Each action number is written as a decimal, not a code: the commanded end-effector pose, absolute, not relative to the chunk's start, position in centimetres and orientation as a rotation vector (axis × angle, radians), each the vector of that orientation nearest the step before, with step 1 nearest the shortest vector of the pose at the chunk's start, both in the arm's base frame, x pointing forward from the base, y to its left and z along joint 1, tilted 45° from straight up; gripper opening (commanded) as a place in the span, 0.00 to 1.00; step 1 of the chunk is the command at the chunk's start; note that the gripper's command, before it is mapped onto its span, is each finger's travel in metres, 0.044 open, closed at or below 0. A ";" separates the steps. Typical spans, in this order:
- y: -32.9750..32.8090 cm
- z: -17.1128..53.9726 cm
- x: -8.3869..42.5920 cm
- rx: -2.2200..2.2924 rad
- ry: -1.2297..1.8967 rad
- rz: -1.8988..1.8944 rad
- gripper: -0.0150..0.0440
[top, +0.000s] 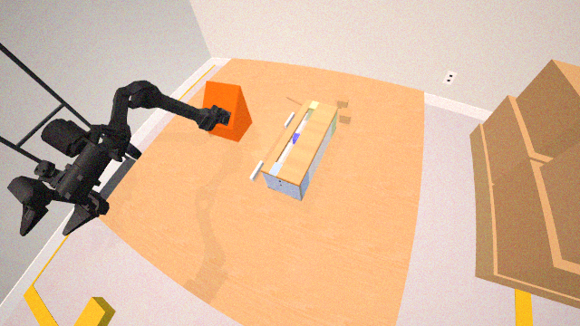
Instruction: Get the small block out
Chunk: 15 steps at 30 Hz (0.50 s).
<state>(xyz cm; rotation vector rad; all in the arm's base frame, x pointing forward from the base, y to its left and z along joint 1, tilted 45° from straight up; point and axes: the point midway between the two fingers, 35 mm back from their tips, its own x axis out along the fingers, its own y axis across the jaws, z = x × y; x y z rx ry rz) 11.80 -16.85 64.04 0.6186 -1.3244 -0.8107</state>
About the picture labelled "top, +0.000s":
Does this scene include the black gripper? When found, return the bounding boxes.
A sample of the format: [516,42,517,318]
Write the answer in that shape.
[7,162,110,236]

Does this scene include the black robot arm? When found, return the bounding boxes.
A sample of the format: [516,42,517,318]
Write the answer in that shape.
[34,80,231,189]

